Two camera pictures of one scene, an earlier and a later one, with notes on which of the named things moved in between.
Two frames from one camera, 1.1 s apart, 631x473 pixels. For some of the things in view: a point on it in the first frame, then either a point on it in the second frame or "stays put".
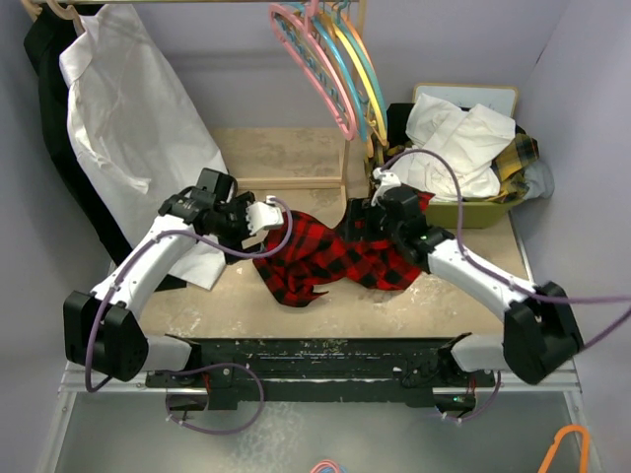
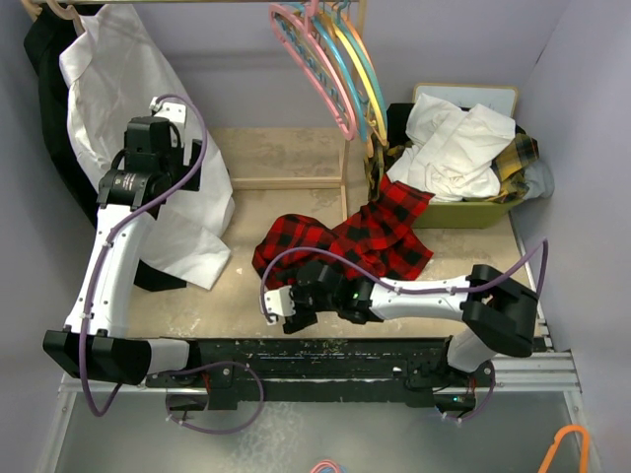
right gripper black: (359, 210) -> (303, 318)
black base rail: (323, 370) stays put
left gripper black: (238, 206) -> (177, 153)
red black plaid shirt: (322, 254) stays put
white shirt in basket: (471, 140) stays put
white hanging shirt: (140, 131) stays put
